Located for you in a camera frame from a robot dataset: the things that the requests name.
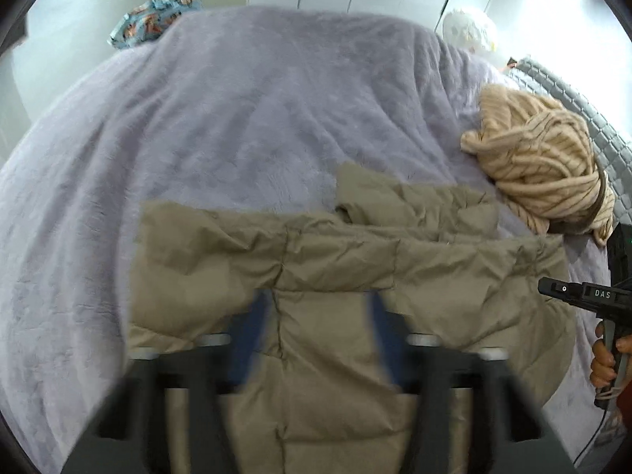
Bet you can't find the cream striped bundled garment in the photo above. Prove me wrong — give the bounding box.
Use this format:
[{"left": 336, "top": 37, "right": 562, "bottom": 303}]
[{"left": 461, "top": 83, "right": 615, "bottom": 247}]

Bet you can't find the olive quilted puffer jacket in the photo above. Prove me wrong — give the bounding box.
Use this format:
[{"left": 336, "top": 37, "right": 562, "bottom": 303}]
[{"left": 128, "top": 164, "right": 575, "bottom": 473}]

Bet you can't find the lavender fleece bed blanket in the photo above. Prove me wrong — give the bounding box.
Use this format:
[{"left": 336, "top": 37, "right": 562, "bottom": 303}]
[{"left": 1, "top": 6, "right": 608, "bottom": 473}]

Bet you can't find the white floral pillow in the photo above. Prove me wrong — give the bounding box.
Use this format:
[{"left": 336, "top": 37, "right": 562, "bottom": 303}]
[{"left": 441, "top": 9, "right": 497, "bottom": 55}]

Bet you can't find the person's right hand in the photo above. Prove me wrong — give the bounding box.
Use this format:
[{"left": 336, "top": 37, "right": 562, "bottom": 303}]
[{"left": 589, "top": 321, "right": 632, "bottom": 388}]

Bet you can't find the blue patterned cloth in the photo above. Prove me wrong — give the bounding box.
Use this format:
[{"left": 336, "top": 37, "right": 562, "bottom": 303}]
[{"left": 108, "top": 0, "right": 201, "bottom": 49}]

